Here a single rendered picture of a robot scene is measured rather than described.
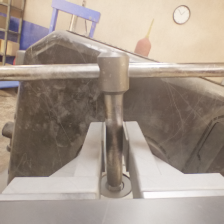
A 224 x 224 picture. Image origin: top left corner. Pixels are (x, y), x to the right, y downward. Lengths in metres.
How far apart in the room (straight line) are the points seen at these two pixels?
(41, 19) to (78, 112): 3.81
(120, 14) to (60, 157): 3.45
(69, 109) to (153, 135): 0.17
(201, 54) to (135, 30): 1.41
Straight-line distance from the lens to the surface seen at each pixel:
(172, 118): 0.33
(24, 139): 0.41
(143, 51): 0.73
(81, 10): 3.27
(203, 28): 3.89
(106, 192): 0.18
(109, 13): 3.71
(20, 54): 0.40
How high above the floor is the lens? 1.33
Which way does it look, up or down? 19 degrees down
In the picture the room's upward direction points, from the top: 19 degrees clockwise
